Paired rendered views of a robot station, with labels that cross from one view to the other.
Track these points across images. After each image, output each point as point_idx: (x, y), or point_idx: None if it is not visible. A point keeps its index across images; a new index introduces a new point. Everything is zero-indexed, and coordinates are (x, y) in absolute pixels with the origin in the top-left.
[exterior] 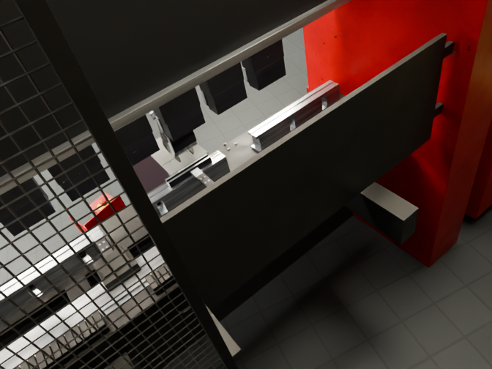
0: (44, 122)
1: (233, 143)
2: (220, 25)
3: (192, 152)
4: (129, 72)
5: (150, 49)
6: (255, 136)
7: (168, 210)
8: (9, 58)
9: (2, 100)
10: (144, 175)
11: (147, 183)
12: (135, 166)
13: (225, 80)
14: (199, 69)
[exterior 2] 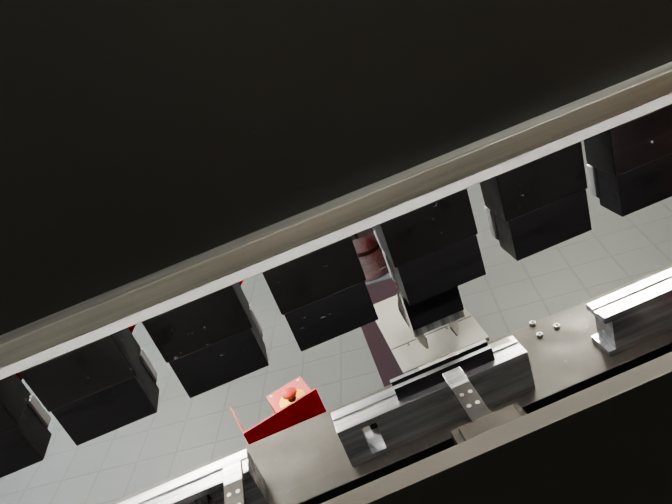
0: (91, 232)
1: (551, 323)
2: (530, 40)
3: (456, 332)
4: (292, 136)
5: (345, 86)
6: (602, 317)
7: (388, 445)
8: (17, 82)
9: (2, 175)
10: (385, 353)
11: (389, 368)
12: (372, 336)
13: (542, 187)
14: (467, 145)
